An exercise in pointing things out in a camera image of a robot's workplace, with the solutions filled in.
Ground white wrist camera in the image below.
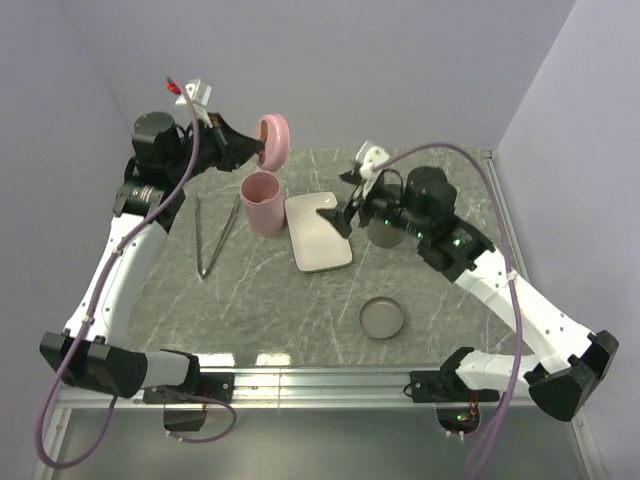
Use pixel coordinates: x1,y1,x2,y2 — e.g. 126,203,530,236
339,141,390,202
185,79,213,125

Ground grey cylindrical container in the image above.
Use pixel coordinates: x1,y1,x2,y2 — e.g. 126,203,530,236
366,220,405,249

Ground metal food tongs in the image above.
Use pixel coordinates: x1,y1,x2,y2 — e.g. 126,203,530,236
193,192,242,280

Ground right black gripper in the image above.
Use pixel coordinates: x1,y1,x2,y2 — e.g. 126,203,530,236
316,168,430,239

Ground pink round lid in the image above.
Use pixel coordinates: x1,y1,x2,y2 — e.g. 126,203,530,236
255,114,291,172

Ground pink cylindrical container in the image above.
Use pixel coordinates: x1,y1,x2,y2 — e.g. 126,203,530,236
240,171,285,238

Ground white rectangular plate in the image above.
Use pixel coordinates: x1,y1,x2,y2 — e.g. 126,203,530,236
284,192,353,273

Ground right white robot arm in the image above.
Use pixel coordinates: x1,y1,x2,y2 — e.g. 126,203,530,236
317,167,619,422

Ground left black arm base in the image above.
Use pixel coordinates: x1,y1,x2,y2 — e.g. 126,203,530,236
142,372,235,404

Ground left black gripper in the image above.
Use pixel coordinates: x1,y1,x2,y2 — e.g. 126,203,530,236
169,112,264,183

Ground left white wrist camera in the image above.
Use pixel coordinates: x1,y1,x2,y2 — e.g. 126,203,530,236
185,79,213,125

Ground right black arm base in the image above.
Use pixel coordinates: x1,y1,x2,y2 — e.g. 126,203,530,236
403,370,500,403

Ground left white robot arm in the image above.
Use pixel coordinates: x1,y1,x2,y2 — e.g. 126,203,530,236
39,112,288,402

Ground aluminium rail frame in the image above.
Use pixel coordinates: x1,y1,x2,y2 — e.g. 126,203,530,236
54,364,586,412

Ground grey round lid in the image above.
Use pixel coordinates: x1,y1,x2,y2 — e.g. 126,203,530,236
359,296,405,340

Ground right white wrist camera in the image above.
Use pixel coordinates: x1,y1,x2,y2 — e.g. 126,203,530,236
339,141,390,202

